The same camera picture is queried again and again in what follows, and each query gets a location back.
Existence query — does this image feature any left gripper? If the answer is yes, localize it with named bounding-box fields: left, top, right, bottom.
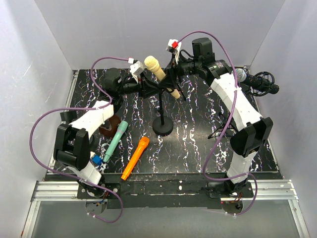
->
left=117, top=72, right=162, bottom=99

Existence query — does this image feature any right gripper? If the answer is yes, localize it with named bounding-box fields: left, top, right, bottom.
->
left=157, top=53, right=201, bottom=90

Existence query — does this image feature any cream microphone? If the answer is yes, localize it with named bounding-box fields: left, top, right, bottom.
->
left=144, top=56, right=180, bottom=99

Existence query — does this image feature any cream mic round stand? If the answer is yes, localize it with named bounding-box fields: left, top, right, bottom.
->
left=152, top=87, right=173, bottom=136

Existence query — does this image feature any mint green microphone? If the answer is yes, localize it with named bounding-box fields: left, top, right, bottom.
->
left=103, top=121, right=128, bottom=163

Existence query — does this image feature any orange microphone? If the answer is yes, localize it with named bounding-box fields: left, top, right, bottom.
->
left=121, top=136, right=150, bottom=180

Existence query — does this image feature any round base mic stand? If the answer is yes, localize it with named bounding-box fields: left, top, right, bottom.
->
left=60, top=111, right=77, bottom=123

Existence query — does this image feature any silver mesh studio microphone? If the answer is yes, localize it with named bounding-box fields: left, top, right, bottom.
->
left=235, top=68, right=279, bottom=97

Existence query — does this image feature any black tripod mic stand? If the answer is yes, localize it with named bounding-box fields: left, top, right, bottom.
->
left=177, top=83, right=187, bottom=102

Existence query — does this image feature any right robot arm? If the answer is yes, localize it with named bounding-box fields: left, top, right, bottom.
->
left=162, top=38, right=273, bottom=197

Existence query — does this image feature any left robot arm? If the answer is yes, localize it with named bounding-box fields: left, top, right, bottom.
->
left=53, top=68, right=159, bottom=198

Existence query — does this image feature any blue and white small object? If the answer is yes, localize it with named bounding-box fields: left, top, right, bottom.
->
left=90, top=152, right=103, bottom=166

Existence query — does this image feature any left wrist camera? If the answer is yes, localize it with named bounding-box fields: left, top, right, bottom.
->
left=130, top=60, right=144, bottom=84

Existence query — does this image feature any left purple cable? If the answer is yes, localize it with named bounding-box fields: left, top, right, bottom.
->
left=29, top=57, right=133, bottom=223

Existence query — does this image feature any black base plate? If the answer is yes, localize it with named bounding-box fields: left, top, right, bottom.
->
left=44, top=172, right=282, bottom=209

